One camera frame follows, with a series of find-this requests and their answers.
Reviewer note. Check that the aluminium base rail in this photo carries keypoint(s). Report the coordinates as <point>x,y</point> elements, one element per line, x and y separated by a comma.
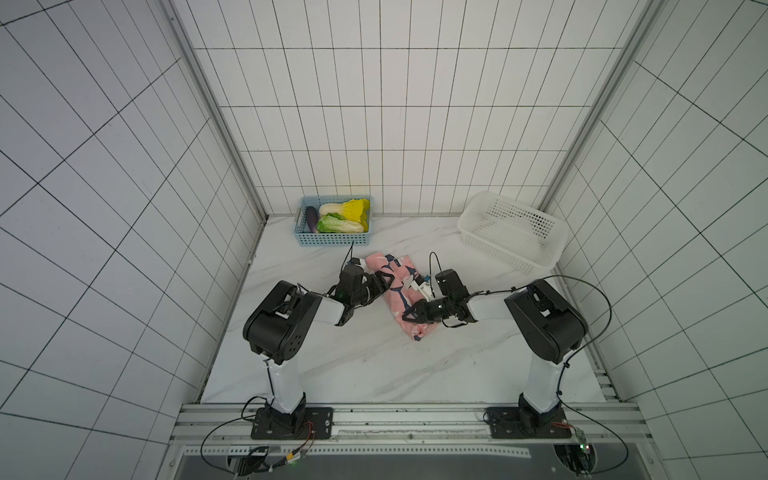
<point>369,428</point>

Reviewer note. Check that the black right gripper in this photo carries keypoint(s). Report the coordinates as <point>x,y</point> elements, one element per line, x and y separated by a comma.
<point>433,308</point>

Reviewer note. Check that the light blue perforated basket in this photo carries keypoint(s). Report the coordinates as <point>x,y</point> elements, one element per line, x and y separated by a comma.
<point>328,239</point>

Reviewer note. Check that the yellow toy cabbage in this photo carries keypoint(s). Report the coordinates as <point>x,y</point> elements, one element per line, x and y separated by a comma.
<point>356,209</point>

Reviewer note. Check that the white perforated basket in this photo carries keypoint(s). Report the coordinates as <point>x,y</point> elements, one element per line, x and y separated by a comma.
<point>527,239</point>

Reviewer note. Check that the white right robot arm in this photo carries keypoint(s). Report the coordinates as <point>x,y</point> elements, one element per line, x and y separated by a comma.
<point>553,331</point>

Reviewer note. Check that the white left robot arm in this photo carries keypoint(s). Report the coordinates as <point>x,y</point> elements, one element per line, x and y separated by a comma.
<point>277,329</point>

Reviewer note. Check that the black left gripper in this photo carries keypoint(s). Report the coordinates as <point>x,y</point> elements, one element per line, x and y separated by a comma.
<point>380,288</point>

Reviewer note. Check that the pink shark print shorts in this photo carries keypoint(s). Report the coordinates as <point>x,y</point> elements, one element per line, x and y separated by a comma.
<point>403,292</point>

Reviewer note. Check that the purple toy eggplant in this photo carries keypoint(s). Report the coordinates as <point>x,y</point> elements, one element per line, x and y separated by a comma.
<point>311,219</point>

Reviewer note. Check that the green toy lettuce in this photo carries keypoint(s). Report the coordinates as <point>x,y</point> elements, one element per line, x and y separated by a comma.
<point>337,224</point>

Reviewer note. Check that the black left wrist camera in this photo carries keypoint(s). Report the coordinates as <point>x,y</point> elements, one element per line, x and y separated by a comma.
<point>354,270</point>

